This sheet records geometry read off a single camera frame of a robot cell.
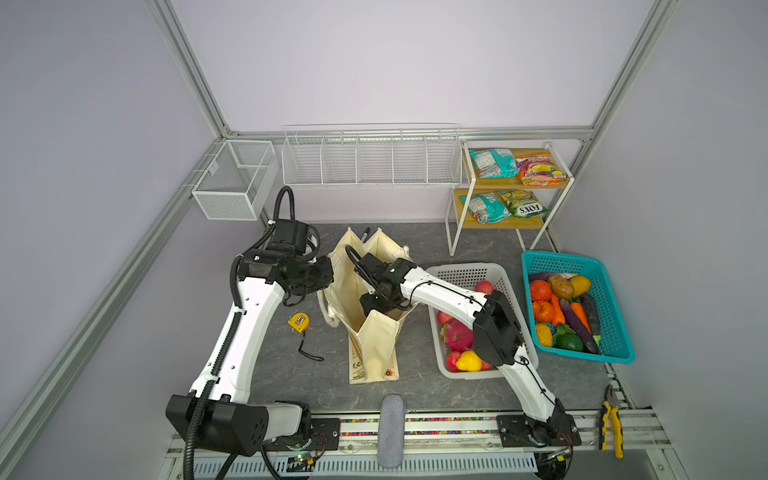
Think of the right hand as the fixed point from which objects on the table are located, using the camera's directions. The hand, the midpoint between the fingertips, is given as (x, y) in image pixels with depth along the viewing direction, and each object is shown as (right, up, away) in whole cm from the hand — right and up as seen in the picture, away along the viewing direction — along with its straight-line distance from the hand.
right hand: (373, 310), depth 89 cm
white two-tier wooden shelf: (+49, +41, +18) cm, 67 cm away
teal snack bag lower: (+38, +32, +10) cm, 51 cm away
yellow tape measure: (-23, -4, +3) cm, 23 cm away
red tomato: (+53, +5, +5) cm, 53 cm away
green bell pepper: (+56, -7, -4) cm, 56 cm away
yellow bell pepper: (+50, -6, -3) cm, 50 cm away
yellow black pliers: (+63, -23, -12) cm, 68 cm away
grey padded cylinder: (+6, -26, -17) cm, 32 cm away
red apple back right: (+36, +6, +8) cm, 37 cm away
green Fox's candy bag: (+50, +34, +12) cm, 62 cm away
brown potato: (+60, +7, +5) cm, 60 cm away
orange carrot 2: (+57, -2, +2) cm, 57 cm away
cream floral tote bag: (+1, -4, -15) cm, 15 cm away
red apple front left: (+22, -12, -9) cm, 26 cm away
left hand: (-9, +10, -15) cm, 20 cm away
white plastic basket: (+30, +10, +8) cm, 33 cm away
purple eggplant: (+62, -7, -4) cm, 62 cm away
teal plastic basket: (+68, -8, -7) cm, 69 cm away
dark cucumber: (+66, 0, +1) cm, 66 cm away
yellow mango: (+66, +7, +6) cm, 67 cm away
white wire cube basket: (-46, +40, +9) cm, 62 cm away
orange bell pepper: (+51, 0, 0) cm, 51 cm away
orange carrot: (+64, -1, +3) cm, 64 cm away
